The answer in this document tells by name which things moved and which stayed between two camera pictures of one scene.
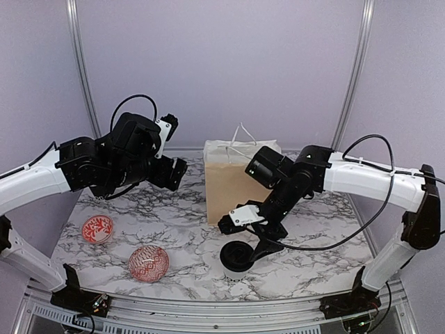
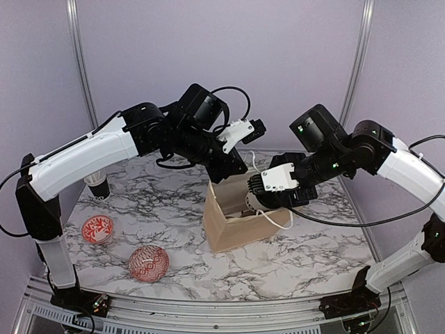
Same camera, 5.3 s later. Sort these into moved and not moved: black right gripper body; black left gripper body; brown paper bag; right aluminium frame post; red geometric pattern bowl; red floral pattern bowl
Moved: brown paper bag; black right gripper body; black left gripper body
Not moved: right aluminium frame post; red geometric pattern bowl; red floral pattern bowl
